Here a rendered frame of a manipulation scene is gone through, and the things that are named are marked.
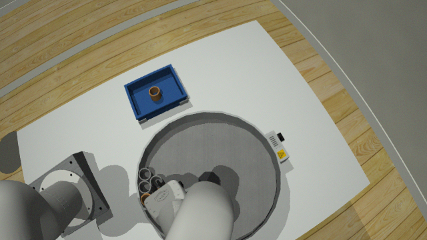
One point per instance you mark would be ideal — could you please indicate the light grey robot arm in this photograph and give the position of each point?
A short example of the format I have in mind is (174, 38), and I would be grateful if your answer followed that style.
(206, 212)

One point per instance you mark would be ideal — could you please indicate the grey metal bushing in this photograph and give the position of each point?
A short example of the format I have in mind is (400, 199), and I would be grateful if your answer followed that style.
(141, 184)
(154, 178)
(142, 171)

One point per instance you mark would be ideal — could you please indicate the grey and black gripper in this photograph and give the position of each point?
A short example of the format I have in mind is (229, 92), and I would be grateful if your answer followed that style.
(171, 191)

